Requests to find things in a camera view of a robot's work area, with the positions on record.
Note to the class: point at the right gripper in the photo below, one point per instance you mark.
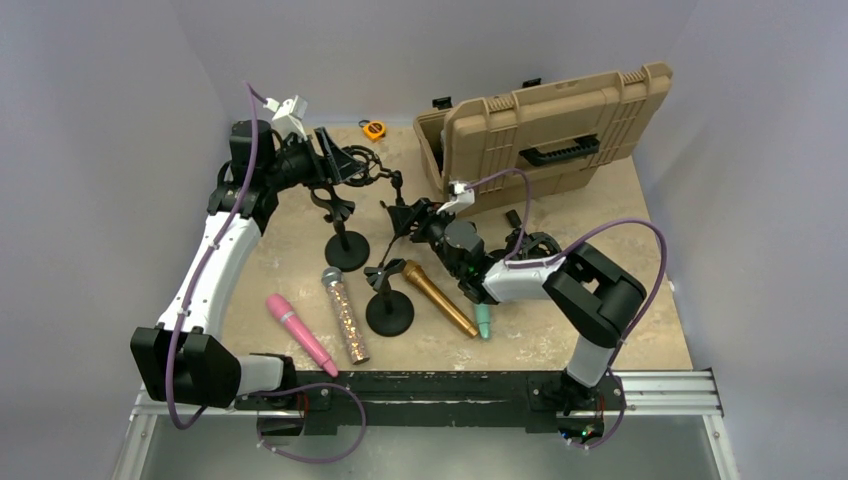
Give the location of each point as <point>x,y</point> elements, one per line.
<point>426,213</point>

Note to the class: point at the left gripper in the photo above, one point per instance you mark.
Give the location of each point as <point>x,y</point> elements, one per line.
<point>341,164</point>

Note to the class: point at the black tripod shock mount stand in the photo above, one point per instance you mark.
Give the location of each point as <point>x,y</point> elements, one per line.
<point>375,170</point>

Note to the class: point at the black stand for glitter mic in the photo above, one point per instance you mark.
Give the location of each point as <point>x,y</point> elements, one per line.
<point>346,250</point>

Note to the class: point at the gold microphone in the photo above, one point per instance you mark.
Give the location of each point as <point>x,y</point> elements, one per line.
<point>415,275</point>

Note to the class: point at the glitter silver microphone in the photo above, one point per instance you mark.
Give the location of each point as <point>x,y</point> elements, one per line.
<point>332,280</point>

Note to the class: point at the black stand for gold mic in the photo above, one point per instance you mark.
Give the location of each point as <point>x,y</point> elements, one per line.
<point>389,313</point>

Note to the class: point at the teal microphone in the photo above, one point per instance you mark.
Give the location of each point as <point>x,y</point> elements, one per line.
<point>482,313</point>

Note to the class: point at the pink microphone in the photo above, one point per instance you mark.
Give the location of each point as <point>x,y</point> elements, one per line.
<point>283,311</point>

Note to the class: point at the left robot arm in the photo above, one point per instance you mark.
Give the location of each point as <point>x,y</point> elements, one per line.
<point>181,359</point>

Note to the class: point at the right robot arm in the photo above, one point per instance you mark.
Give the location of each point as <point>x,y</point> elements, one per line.
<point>601,300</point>

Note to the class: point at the yellow tape measure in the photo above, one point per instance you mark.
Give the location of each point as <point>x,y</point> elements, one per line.
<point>373,130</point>

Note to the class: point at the tan plastic tool case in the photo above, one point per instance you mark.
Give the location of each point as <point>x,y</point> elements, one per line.
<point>539,140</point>

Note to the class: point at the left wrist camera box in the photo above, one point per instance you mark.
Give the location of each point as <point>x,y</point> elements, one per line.
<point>287,115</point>

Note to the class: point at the black aluminium base frame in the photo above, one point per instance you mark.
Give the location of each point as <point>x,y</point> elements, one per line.
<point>493,399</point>

